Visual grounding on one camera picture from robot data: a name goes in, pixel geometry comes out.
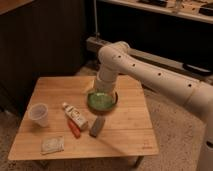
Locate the grey metal rail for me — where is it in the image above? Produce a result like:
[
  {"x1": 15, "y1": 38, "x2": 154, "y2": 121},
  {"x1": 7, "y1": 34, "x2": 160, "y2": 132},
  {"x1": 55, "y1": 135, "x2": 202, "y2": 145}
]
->
[{"x1": 86, "y1": 37, "x2": 213, "y2": 85}]

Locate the vertical metal pole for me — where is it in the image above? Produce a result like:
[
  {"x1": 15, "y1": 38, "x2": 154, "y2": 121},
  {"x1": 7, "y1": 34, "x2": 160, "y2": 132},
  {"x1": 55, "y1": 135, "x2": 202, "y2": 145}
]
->
[{"x1": 93, "y1": 0, "x2": 100, "y2": 41}]

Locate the background workbench shelf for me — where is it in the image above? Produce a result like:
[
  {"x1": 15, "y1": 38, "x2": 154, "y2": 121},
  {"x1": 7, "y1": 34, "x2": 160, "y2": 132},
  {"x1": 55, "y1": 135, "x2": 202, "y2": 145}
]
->
[{"x1": 101, "y1": 0, "x2": 213, "y2": 24}]

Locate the orange red marker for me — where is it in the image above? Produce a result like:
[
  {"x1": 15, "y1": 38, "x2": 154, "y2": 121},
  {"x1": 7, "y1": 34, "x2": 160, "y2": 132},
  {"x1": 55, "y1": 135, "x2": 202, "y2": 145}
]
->
[{"x1": 68, "y1": 120, "x2": 81, "y2": 138}]

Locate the white labelled bottle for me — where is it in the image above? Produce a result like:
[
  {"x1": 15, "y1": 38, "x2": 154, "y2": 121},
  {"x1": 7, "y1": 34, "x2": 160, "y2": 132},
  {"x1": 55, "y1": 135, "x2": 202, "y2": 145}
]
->
[{"x1": 62, "y1": 102, "x2": 88, "y2": 130}]

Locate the clear plastic cup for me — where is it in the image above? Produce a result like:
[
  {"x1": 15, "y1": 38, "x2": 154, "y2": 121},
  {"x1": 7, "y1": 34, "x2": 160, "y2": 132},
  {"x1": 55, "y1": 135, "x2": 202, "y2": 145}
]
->
[{"x1": 28, "y1": 103, "x2": 49, "y2": 127}]

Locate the white plastic packet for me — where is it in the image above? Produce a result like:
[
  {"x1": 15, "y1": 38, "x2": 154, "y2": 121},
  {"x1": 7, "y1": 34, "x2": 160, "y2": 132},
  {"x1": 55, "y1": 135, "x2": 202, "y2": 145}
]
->
[{"x1": 41, "y1": 136, "x2": 64, "y2": 155}]

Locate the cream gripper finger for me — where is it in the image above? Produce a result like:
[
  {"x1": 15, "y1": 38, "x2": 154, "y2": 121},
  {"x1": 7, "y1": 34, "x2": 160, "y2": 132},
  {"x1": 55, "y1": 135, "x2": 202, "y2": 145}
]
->
[{"x1": 83, "y1": 82, "x2": 93, "y2": 93}]

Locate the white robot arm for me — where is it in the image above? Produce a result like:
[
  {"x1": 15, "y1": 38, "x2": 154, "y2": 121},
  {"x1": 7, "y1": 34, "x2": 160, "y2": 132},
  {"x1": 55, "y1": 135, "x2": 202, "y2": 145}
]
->
[{"x1": 86, "y1": 40, "x2": 213, "y2": 171}]

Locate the green ceramic bowl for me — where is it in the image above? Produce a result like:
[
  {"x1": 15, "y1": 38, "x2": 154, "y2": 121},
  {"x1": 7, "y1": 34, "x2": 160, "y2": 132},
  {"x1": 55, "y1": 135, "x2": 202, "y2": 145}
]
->
[{"x1": 87, "y1": 92, "x2": 118, "y2": 111}]

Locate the wooden bamboo table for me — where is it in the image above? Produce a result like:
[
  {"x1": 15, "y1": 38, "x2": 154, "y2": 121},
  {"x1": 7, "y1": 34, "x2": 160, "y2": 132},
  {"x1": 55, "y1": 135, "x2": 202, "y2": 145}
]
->
[{"x1": 8, "y1": 76, "x2": 159, "y2": 160}]

